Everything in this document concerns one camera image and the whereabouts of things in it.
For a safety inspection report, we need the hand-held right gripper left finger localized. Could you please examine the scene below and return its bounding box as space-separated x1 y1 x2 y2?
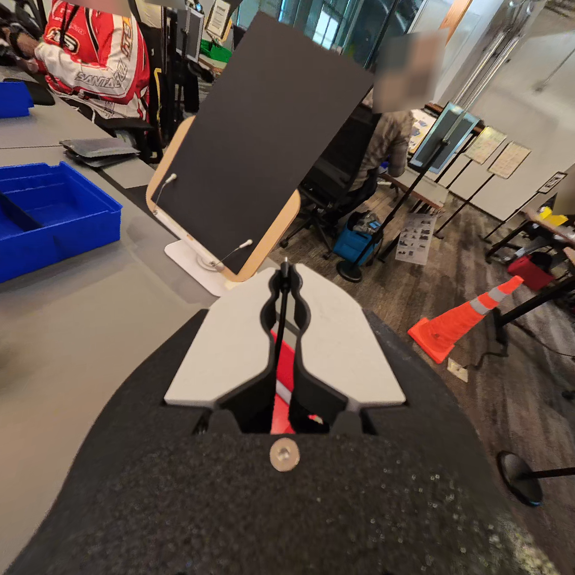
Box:
165 267 279 421

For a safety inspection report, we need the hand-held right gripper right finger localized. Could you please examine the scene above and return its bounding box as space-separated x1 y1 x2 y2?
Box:
292 264 407 421

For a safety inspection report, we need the red plastic bin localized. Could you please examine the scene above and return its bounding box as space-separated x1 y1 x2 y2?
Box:
269 328 326 436

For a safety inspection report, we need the black cable gold plug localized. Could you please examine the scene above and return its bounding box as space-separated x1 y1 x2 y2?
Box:
271 259 295 362

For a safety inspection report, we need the blue plastic bin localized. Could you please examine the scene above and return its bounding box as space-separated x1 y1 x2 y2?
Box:
0 161 124 285
0 81 36 120

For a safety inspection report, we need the grey desk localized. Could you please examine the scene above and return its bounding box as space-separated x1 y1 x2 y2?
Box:
0 68 279 575

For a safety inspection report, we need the orange traffic cone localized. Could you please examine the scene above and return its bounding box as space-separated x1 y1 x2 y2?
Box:
407 274 525 365

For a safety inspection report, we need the blue floor bag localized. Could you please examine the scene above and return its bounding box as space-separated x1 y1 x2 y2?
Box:
334 211 386 267

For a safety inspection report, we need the black office chair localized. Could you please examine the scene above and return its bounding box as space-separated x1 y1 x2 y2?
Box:
281 104 383 259

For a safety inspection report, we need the black round floor base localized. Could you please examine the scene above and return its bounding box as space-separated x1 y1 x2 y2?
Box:
496 450 575 509

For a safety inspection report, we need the black sign stand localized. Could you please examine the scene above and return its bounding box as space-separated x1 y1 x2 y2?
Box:
336 101 483 285

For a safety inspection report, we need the grey pouch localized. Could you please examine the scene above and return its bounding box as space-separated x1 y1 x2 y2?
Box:
60 137 142 169

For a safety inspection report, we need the red white printed bag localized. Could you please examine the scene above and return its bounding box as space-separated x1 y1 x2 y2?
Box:
34 0 151 123

